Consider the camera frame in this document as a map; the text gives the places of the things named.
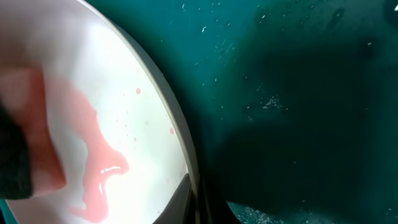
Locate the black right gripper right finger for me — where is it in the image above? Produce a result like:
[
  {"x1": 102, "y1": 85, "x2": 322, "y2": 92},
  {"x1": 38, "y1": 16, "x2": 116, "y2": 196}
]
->
[{"x1": 198, "y1": 177, "x2": 241, "y2": 224}]

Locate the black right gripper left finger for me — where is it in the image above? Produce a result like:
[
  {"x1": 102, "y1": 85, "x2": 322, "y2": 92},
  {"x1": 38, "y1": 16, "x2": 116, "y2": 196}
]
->
[{"x1": 153, "y1": 174, "x2": 196, "y2": 224}]

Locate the white plate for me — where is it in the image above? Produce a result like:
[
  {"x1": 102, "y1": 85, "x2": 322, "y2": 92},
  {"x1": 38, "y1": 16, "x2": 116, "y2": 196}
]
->
[{"x1": 1, "y1": 0, "x2": 200, "y2": 224}]

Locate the teal plastic tray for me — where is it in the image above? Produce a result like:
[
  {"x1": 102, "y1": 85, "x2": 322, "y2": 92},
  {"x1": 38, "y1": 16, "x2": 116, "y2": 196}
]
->
[{"x1": 0, "y1": 0, "x2": 398, "y2": 224}]

